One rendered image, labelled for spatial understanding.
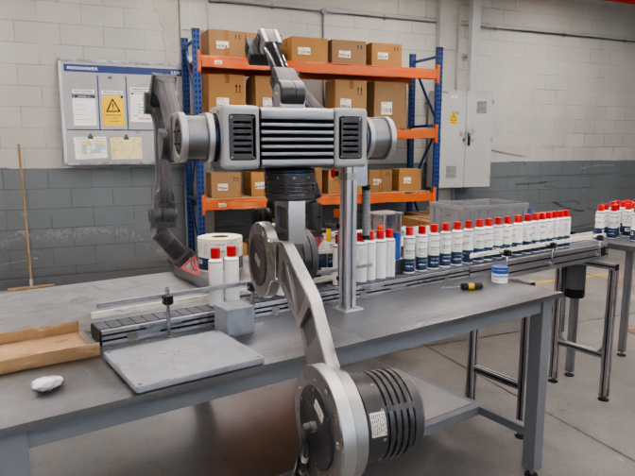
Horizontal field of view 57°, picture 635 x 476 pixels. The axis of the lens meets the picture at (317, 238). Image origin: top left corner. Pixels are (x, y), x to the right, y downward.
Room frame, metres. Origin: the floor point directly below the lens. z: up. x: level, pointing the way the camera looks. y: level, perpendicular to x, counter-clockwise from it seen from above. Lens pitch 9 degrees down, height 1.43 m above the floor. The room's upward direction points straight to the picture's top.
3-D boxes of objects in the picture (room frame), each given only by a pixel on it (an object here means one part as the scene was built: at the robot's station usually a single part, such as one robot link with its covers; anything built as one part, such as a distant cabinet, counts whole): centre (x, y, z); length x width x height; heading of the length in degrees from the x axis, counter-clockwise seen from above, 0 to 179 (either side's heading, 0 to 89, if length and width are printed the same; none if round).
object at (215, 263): (1.97, 0.35, 0.98); 0.05 x 0.05 x 0.20
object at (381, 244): (2.39, -0.26, 0.98); 0.05 x 0.05 x 0.20
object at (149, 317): (2.21, 0.01, 0.86); 1.65 x 0.08 x 0.04; 125
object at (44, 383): (1.38, 0.67, 0.85); 0.08 x 0.07 x 0.04; 132
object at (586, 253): (3.01, -1.15, 0.47); 1.17 x 0.38 x 0.94; 125
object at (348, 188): (2.11, -0.11, 1.16); 0.04 x 0.04 x 0.67; 35
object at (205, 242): (2.61, 0.44, 0.95); 0.20 x 0.20 x 0.14
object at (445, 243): (2.61, -0.58, 0.98); 0.05 x 0.05 x 0.20
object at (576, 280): (3.41, -1.52, 0.71); 0.15 x 0.12 x 0.34; 35
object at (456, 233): (2.66, -0.64, 0.98); 0.05 x 0.05 x 0.20
